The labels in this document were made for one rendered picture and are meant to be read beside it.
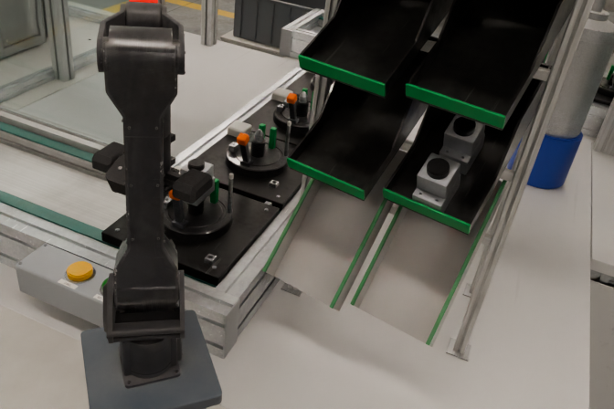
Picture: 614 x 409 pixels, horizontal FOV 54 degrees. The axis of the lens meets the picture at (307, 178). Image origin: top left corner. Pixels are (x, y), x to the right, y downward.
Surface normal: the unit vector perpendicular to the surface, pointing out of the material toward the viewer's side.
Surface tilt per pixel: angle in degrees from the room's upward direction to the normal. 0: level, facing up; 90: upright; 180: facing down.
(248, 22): 90
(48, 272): 0
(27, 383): 0
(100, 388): 0
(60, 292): 90
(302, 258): 45
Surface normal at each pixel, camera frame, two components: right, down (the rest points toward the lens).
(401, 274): -0.30, -0.32
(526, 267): 0.11, -0.84
